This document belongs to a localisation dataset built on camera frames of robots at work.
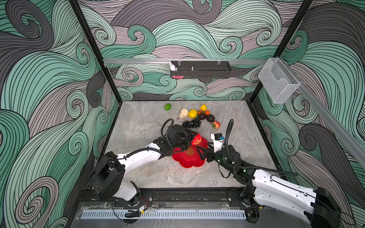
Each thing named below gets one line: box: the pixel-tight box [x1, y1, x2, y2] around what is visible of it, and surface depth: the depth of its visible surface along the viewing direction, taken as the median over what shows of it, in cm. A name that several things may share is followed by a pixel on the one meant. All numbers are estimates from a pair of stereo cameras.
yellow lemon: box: [188, 108, 198, 119], surface depth 109 cm
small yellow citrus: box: [199, 104, 207, 112], surface depth 116 cm
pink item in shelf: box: [172, 75, 184, 79], surface depth 91 cm
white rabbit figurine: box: [169, 60, 179, 72], surface depth 87 cm
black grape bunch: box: [182, 118, 202, 129], surface depth 103 cm
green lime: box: [163, 103, 172, 111], surface depth 116 cm
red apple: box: [191, 132, 202, 146], surface depth 79 cm
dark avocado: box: [205, 114, 216, 123], surface depth 106 cm
